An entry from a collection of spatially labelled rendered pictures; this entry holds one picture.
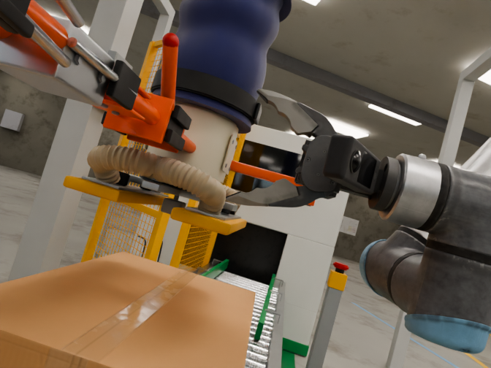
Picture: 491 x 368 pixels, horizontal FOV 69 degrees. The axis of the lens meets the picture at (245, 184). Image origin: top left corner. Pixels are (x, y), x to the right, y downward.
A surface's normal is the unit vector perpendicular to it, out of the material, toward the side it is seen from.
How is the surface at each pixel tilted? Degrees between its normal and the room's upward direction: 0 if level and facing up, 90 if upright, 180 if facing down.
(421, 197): 104
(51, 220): 90
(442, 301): 92
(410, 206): 120
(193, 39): 75
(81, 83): 90
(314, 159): 90
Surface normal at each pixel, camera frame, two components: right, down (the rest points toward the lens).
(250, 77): 0.68, 0.19
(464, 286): -0.33, -0.11
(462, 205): -0.11, 0.05
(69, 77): 0.96, 0.27
